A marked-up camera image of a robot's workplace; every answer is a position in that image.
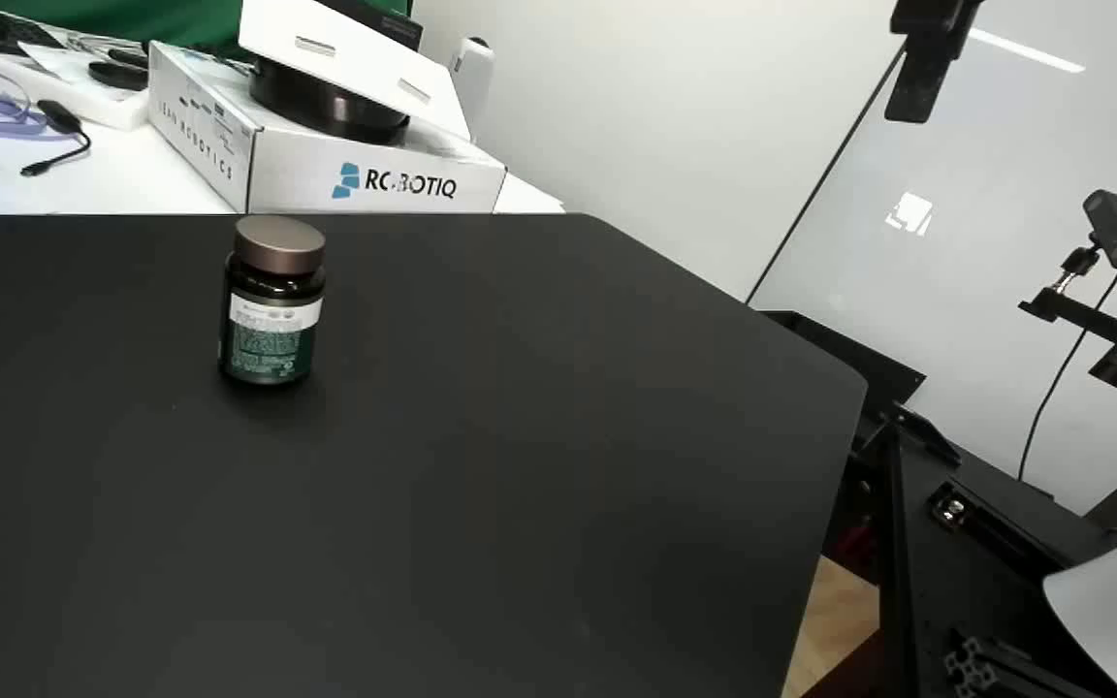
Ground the small black flat object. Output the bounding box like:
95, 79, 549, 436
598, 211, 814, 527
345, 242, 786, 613
84, 53, 151, 93

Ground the dark green supplement bottle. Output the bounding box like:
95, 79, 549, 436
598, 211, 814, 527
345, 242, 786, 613
212, 212, 331, 392

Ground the black round device in box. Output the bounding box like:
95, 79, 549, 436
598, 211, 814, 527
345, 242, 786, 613
247, 57, 415, 147

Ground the white flat box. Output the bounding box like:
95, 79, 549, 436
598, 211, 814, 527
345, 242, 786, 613
14, 39, 155, 133

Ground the black camera cable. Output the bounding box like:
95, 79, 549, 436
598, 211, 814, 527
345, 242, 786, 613
1013, 246, 1117, 486

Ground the green backdrop cloth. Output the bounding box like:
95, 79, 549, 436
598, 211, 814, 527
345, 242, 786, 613
0, 0, 265, 57

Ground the black metal table frame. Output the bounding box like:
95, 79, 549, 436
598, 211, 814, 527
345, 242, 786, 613
763, 306, 1117, 698

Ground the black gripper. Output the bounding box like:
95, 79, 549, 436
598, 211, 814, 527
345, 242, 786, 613
881, 0, 985, 128

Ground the black cable with plug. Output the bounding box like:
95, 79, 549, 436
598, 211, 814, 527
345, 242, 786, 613
14, 98, 95, 184

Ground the white Robotiq cardboard box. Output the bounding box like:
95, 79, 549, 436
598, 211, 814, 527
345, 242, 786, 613
143, 0, 512, 217

